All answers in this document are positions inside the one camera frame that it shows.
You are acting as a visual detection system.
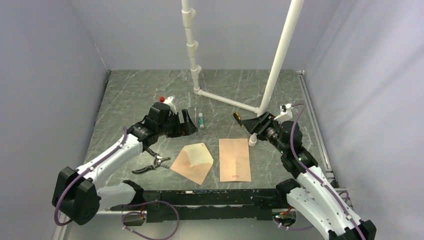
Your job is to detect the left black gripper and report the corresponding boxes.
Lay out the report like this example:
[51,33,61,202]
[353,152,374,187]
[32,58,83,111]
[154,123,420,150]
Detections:
[157,109,198,138]

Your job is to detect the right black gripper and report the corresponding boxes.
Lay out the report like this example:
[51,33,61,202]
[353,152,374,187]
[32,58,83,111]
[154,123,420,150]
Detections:
[241,111,287,155]

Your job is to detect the green white glue stick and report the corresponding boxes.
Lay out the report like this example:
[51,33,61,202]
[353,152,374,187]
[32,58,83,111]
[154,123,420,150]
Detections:
[198,112,205,129]

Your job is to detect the tan envelope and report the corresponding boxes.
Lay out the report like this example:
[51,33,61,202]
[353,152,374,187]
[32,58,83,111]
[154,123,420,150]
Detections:
[170,143,214,185]

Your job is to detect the tan paper letter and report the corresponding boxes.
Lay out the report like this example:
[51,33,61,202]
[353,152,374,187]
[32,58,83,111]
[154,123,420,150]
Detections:
[219,138,252,182]

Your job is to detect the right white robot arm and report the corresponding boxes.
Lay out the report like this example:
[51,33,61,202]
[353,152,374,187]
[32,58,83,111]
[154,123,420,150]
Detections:
[233,112,377,240]

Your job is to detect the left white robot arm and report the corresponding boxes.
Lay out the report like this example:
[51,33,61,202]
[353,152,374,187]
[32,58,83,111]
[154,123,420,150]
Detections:
[52,102,198,227]

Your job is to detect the yellow black screwdriver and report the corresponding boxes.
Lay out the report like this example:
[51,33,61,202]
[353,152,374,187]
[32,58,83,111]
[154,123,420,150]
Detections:
[233,112,244,127]

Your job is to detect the black pliers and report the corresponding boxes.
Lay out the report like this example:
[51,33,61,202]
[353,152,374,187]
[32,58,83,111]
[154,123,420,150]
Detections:
[131,148,172,175]

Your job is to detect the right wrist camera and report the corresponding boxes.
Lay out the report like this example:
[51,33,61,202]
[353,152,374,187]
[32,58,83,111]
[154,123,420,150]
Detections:
[274,103,293,123]

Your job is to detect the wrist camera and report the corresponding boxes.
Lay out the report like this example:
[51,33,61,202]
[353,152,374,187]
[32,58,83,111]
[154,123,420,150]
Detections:
[274,103,293,123]
[158,95,178,114]

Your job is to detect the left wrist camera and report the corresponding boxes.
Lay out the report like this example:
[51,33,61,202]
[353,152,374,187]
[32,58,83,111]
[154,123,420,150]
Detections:
[158,95,178,114]

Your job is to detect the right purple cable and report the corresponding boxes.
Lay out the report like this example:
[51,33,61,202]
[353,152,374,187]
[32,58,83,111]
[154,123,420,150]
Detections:
[273,103,369,240]

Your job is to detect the purple cable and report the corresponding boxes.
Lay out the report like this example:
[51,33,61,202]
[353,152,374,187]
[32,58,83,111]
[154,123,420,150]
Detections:
[53,127,180,240]
[273,103,369,240]

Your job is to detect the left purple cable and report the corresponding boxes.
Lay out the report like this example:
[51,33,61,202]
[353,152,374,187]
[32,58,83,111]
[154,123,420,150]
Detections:
[53,127,180,240]

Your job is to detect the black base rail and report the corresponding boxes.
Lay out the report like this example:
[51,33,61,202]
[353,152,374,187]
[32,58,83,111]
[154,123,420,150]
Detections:
[109,180,299,223]

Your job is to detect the white PVC pipe frame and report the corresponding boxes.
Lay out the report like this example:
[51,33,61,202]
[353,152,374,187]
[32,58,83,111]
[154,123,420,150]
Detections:
[180,0,305,148]

